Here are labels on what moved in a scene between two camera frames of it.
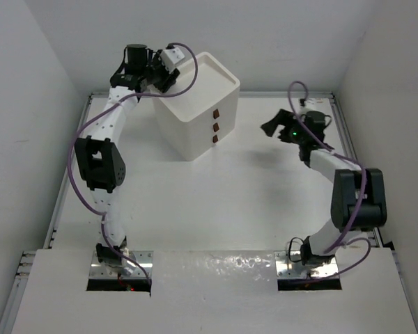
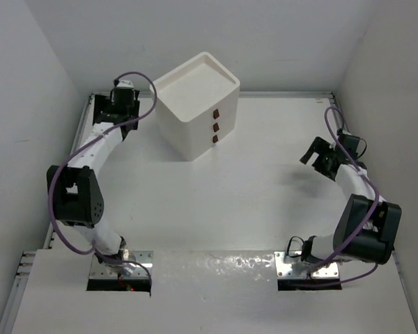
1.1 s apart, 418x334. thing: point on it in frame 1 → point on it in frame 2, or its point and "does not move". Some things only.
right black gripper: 283,117 → 320,147
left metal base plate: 145,258 does not move
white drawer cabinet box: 190,124 does not move
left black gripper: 169,78 → 101,105
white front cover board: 212,293 does not move
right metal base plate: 289,264 does not move
